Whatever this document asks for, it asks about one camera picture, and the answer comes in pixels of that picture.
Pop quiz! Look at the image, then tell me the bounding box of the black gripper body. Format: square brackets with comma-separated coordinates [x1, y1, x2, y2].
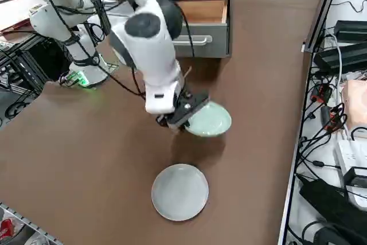
[168, 91, 210, 131]

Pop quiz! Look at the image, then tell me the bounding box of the mint green plate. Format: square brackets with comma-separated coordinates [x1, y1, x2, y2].
[183, 100, 232, 137]

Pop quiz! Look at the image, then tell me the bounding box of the gray drawer with white handle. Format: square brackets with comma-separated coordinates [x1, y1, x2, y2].
[171, 0, 231, 59]

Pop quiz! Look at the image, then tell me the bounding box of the light gray plate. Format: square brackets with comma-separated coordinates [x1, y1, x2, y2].
[151, 164, 210, 222]

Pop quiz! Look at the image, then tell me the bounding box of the black white wrist attachment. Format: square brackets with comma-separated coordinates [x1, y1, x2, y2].
[155, 114, 190, 134]

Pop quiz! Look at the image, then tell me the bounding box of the orange black connector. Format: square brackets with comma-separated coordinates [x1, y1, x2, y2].
[311, 83, 333, 104]
[320, 103, 348, 131]

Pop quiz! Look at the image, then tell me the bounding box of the white power strip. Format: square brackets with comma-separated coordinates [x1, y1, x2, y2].
[334, 139, 367, 208]

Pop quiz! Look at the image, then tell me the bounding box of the long black power adapter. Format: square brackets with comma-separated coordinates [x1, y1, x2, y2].
[313, 42, 367, 73]

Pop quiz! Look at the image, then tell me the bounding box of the black bag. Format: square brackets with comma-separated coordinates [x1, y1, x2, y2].
[299, 178, 367, 245]

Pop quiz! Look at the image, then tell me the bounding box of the pale pink box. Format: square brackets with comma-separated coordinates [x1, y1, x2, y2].
[341, 80, 367, 141]

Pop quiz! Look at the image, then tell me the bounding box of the small black adapter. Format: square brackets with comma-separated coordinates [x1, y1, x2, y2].
[343, 166, 367, 189]

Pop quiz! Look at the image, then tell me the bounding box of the red soda can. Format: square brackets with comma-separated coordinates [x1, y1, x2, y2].
[0, 218, 15, 240]

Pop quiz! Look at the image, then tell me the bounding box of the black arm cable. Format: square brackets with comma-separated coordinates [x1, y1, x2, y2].
[37, 0, 196, 101]

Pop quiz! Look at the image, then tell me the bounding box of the silver table edge rail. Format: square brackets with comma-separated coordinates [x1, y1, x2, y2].
[276, 52, 313, 245]

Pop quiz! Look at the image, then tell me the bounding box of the black frame rack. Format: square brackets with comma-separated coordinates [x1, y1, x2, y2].
[0, 34, 72, 96]

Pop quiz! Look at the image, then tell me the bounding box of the white cable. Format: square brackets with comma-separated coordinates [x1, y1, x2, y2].
[326, 33, 355, 142]

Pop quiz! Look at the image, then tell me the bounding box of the aluminium profile post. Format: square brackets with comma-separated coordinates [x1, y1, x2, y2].
[303, 0, 345, 54]

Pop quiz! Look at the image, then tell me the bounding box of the perforated aluminium rail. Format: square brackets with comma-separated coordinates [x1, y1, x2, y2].
[0, 201, 63, 245]

